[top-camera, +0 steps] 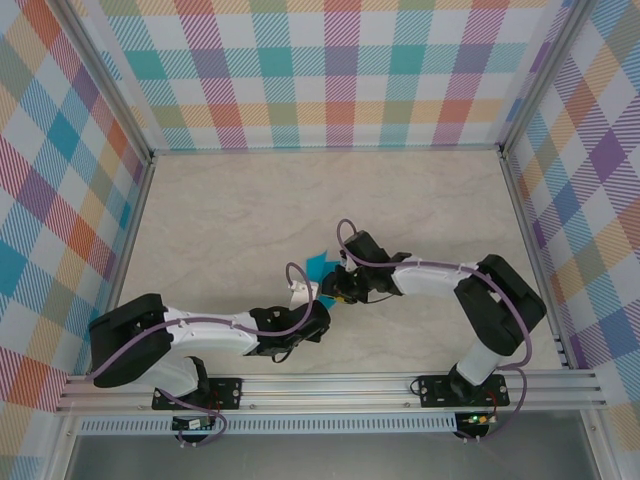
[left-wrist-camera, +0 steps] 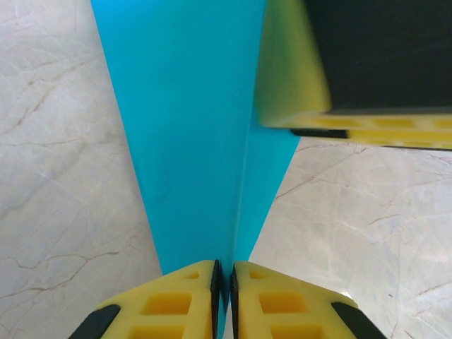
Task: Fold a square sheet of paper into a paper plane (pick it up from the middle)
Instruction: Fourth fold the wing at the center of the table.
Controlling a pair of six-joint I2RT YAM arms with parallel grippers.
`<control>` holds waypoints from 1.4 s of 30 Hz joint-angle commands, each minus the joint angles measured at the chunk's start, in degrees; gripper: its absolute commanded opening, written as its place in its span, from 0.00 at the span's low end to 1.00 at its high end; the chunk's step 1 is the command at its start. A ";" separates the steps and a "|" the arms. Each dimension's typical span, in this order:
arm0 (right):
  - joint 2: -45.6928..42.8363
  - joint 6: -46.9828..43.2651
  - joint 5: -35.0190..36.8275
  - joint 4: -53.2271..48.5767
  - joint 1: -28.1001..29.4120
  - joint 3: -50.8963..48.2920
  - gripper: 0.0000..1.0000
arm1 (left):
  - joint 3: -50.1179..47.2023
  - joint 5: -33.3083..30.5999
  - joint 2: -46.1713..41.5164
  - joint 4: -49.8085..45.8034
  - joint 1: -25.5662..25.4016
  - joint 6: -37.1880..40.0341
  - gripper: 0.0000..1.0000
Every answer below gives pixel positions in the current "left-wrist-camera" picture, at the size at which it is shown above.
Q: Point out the blue square paper sheet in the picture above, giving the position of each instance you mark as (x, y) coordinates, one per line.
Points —
(183, 141)

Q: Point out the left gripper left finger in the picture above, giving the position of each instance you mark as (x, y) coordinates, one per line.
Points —
(169, 303)

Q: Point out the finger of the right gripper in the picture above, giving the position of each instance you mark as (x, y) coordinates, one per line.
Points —
(353, 53)
(406, 139)

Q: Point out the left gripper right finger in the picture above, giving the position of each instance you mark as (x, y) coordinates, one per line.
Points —
(282, 307)

